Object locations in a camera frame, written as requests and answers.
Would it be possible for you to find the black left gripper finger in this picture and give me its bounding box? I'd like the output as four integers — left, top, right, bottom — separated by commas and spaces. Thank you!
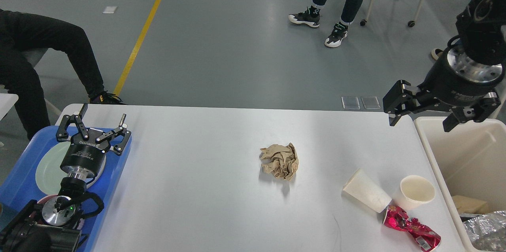
56, 104, 91, 142
95, 114, 132, 156

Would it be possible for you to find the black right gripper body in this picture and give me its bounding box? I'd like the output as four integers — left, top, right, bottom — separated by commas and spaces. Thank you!
419, 46, 504, 111

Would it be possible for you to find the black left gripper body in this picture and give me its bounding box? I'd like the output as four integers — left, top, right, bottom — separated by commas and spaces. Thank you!
60, 138, 108, 179

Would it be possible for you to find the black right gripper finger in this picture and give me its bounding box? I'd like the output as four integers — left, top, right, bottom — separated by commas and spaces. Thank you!
382, 80, 447, 127
443, 92, 501, 132

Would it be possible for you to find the green plate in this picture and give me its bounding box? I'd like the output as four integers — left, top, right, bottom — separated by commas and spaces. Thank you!
35, 141, 106, 196

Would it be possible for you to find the pink mug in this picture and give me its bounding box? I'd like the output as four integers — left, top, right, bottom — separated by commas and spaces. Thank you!
37, 194, 58, 205

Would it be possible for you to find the white paper cup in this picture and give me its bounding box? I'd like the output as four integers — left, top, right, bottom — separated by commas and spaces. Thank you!
343, 169, 392, 213
393, 175, 436, 211

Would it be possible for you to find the brown paper bag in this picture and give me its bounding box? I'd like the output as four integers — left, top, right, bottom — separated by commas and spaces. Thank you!
452, 195, 491, 214

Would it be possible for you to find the red foil wrapper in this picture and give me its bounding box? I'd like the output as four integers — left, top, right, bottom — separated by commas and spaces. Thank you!
383, 205, 441, 252

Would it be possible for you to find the aluminium foil tray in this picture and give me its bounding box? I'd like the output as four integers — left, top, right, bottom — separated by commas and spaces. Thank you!
459, 213, 482, 222

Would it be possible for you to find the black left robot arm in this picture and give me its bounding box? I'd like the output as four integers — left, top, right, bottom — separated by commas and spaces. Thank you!
1, 104, 132, 252

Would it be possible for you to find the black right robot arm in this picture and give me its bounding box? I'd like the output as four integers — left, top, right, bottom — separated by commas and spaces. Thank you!
383, 0, 506, 132

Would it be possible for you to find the floor socket plate right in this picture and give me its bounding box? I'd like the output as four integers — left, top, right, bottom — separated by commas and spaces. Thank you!
361, 96, 381, 110

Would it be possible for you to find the floor socket plate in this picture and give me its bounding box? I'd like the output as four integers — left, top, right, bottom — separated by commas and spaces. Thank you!
361, 96, 381, 110
341, 96, 361, 110

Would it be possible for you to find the pink plate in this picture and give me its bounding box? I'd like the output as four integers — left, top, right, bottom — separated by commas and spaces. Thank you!
86, 157, 107, 189

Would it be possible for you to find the person in blue jeans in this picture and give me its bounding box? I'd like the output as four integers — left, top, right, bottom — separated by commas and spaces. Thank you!
430, 48, 444, 61

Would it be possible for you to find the floor socket plate left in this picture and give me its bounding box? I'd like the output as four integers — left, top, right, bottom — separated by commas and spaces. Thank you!
341, 96, 361, 110

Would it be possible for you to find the beige plastic bin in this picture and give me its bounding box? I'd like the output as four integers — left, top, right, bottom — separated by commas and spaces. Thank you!
414, 117, 506, 252

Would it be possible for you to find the blue plastic tray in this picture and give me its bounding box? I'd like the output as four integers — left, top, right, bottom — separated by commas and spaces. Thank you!
0, 125, 133, 252

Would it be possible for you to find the seated person in black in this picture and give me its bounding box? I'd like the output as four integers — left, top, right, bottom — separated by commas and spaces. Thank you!
0, 10, 123, 140

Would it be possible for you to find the white paper on floor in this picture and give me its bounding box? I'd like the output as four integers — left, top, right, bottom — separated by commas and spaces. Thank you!
102, 6, 118, 14

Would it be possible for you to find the crumpled brown paper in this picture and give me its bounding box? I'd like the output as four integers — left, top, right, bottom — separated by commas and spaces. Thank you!
260, 143, 299, 181

